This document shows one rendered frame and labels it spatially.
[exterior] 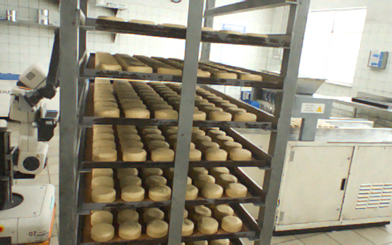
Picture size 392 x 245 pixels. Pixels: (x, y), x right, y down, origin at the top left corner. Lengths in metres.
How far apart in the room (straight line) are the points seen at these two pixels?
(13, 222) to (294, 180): 2.00
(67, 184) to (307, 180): 2.36
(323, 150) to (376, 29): 3.70
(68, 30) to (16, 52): 5.79
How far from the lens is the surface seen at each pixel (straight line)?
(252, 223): 0.89
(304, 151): 2.75
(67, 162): 0.69
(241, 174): 0.94
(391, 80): 5.99
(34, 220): 2.50
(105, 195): 0.75
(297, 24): 0.76
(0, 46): 6.44
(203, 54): 1.31
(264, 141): 2.75
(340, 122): 3.54
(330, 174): 2.98
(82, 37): 1.25
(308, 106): 2.65
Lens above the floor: 1.48
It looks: 13 degrees down
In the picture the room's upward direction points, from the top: 6 degrees clockwise
